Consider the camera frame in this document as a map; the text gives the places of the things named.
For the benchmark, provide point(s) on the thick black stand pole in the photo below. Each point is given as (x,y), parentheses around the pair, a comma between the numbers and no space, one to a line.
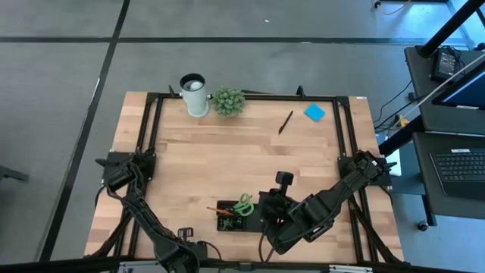
(451,26)

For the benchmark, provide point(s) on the white cylindrical cup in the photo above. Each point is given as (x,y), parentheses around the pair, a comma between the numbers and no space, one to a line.
(195,102)

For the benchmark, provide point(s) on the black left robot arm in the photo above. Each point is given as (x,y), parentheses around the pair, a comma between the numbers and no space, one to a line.
(140,212)

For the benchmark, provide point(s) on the black caster wheel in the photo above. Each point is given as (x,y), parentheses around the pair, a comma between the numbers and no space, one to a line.
(423,226)

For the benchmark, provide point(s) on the black power adapter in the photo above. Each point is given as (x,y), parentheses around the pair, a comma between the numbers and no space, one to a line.
(446,64)

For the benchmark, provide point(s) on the black keyboard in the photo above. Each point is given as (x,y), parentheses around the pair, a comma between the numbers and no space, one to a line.
(460,167)

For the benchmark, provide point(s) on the black pen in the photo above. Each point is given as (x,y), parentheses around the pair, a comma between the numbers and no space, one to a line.
(285,122)

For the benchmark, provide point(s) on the black monitor shelf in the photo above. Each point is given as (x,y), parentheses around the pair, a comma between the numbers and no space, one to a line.
(420,87)

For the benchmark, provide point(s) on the small green potted plant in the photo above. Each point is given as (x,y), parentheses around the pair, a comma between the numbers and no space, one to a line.
(228,101)

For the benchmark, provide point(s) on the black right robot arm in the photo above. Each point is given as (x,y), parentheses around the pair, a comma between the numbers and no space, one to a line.
(341,186)

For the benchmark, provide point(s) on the black keyboard shelf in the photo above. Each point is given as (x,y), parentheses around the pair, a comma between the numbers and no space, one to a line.
(420,144)

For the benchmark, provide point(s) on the green eraser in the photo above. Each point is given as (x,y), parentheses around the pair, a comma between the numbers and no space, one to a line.
(226,225)

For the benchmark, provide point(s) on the black crossbeam with silver brackets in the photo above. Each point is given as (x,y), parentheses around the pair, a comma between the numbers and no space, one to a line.
(57,267)

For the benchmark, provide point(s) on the blue sticky note pad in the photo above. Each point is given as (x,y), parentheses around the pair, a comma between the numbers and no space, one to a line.
(314,112)

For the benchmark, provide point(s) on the yellow connector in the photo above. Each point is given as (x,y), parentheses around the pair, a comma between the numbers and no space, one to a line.
(402,121)

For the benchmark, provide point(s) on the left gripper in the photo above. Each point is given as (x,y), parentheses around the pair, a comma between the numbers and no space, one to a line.
(182,254)

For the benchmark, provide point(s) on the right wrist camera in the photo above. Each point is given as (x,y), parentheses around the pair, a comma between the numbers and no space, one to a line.
(284,178)

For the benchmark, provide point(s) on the black aluminium table frame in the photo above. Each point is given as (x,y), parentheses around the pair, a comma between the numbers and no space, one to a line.
(265,97)

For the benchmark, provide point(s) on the black computer monitor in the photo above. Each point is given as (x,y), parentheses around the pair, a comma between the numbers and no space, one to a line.
(468,95)

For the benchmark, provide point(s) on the black mesh desk organizer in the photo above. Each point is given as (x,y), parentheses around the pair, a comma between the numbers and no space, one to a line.
(252,223)

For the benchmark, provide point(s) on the grey chair leg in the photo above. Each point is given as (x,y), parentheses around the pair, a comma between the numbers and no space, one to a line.
(13,173)

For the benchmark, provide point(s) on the black diagonal strut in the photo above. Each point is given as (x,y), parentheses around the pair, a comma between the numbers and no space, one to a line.
(407,132)

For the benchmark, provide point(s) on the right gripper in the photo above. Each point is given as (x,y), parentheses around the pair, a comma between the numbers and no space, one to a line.
(276,208)

